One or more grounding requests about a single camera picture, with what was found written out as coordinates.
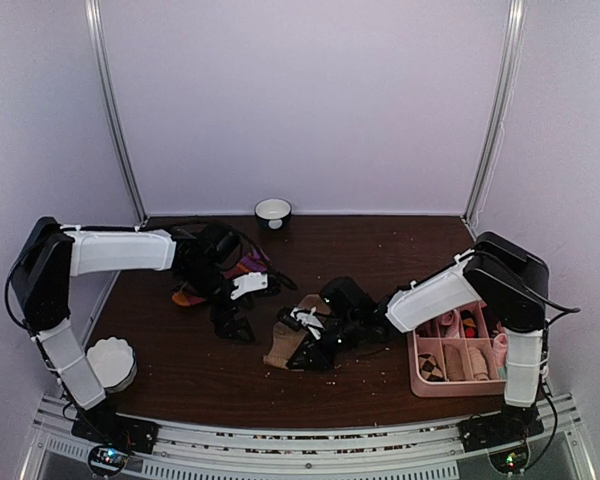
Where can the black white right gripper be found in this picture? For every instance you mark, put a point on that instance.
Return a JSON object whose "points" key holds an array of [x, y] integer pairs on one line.
{"points": [[320, 360]]}

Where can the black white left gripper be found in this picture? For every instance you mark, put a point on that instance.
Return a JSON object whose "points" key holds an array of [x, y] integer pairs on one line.
{"points": [[224, 329]]}

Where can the purple orange striped sock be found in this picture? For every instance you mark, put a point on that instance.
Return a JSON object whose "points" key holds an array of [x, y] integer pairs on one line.
{"points": [[185, 295]]}

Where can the tan ribbed sock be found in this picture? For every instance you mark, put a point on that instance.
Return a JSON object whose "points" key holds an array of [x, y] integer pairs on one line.
{"points": [[285, 340]]}

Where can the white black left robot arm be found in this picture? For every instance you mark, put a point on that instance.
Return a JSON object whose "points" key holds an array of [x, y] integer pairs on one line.
{"points": [[219, 262]]}

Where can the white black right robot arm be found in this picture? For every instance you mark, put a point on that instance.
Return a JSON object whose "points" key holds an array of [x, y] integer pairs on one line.
{"points": [[514, 285]]}

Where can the black argyle rolled sock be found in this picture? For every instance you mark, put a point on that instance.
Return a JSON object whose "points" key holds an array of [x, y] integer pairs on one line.
{"points": [[429, 368]]}

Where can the black white small bowl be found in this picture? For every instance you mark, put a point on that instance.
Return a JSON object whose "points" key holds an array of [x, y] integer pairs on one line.
{"points": [[273, 214]]}

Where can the light pink rolled sock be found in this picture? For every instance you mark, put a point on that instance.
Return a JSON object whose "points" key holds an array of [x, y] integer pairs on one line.
{"points": [[449, 324]]}

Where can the tan rolled sock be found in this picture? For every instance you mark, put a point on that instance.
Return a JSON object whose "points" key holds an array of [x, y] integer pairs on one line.
{"points": [[453, 363]]}

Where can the pink divided organizer box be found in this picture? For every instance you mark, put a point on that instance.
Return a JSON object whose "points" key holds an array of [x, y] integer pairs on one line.
{"points": [[489, 326]]}

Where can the black red rolled sock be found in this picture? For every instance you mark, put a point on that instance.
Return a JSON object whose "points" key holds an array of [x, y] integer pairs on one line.
{"points": [[469, 324]]}

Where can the white scalloped bowl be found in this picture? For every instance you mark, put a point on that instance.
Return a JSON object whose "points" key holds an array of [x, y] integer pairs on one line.
{"points": [[113, 360]]}

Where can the beige rolled sock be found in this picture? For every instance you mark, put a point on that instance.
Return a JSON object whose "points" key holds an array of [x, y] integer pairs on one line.
{"points": [[478, 364]]}

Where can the left circuit board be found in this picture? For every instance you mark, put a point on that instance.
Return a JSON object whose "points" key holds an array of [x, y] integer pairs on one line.
{"points": [[104, 460]]}

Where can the circuit board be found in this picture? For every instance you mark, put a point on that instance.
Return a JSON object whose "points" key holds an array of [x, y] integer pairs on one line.
{"points": [[104, 460], [510, 461]]}

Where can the right circuit board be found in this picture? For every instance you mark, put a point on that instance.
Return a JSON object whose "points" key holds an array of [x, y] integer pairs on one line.
{"points": [[510, 461]]}

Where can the aluminium right side rail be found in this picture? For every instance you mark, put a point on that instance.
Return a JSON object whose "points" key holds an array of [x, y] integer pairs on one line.
{"points": [[471, 228]]}

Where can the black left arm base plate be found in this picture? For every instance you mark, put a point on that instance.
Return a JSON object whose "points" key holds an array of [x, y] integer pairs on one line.
{"points": [[124, 433]]}

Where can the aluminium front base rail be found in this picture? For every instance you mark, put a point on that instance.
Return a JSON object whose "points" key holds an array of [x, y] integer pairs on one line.
{"points": [[424, 450]]}

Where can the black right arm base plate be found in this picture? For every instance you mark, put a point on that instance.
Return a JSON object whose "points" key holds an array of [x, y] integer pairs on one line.
{"points": [[487, 432]]}

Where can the aluminium left corner post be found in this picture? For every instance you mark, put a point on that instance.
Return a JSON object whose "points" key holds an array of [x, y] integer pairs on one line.
{"points": [[98, 41]]}

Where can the aluminium corner post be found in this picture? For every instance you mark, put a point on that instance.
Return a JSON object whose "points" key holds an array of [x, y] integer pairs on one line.
{"points": [[98, 41], [509, 64]]}

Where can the aluminium right corner post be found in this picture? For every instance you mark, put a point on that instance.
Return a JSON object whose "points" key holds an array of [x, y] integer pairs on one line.
{"points": [[509, 64]]}

